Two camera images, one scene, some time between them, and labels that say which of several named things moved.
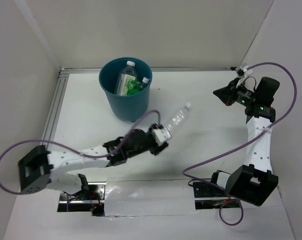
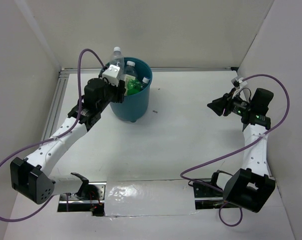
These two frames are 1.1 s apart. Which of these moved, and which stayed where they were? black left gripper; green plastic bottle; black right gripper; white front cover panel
Moved: black left gripper; black right gripper
Stayed: green plastic bottle; white front cover panel
